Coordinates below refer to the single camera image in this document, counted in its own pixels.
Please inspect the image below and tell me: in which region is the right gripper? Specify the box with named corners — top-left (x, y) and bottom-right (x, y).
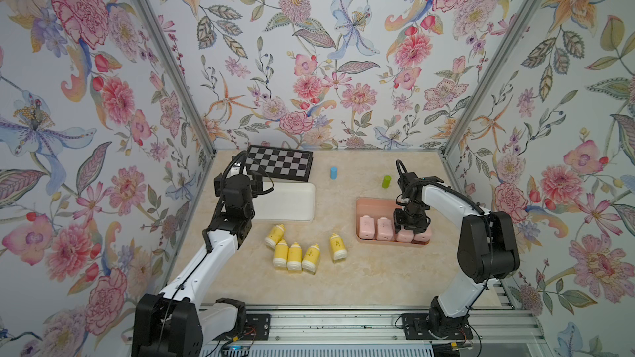
top-left (391, 202), bottom-right (425, 231)

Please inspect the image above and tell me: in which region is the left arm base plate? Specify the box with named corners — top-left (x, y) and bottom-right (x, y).
top-left (213, 313), bottom-right (271, 341)

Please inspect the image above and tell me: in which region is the black white checkerboard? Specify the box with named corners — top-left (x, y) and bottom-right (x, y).
top-left (246, 145), bottom-right (314, 183)

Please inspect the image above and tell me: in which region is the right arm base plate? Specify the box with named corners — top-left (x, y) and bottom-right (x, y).
top-left (397, 312), bottom-right (474, 341)

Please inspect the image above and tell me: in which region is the green cylinder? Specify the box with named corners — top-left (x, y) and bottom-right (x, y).
top-left (381, 175), bottom-right (392, 189)

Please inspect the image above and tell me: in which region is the white storage tray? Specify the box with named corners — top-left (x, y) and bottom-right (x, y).
top-left (253, 181), bottom-right (316, 223)

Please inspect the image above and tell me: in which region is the yellow sharpener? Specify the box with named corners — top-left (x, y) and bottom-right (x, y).
top-left (302, 244), bottom-right (321, 274)
top-left (329, 233), bottom-right (348, 262)
top-left (286, 242), bottom-right (303, 272)
top-left (265, 224), bottom-right (285, 249)
top-left (272, 239), bottom-right (289, 269)

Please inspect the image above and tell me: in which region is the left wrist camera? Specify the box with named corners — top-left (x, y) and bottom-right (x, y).
top-left (227, 162), bottom-right (247, 178)

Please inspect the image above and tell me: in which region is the pink storage tray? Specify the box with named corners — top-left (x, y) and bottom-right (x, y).
top-left (355, 198), bottom-right (430, 247)

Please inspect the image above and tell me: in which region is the pink sharpener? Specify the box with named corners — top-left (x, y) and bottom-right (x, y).
top-left (395, 229), bottom-right (414, 243)
top-left (413, 227), bottom-right (433, 244)
top-left (375, 216), bottom-right (395, 241)
top-left (357, 215), bottom-right (375, 241)

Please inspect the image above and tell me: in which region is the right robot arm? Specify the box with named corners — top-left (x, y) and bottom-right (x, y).
top-left (393, 160), bottom-right (520, 338)

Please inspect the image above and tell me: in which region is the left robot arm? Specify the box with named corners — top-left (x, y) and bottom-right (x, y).
top-left (132, 152), bottom-right (268, 356)

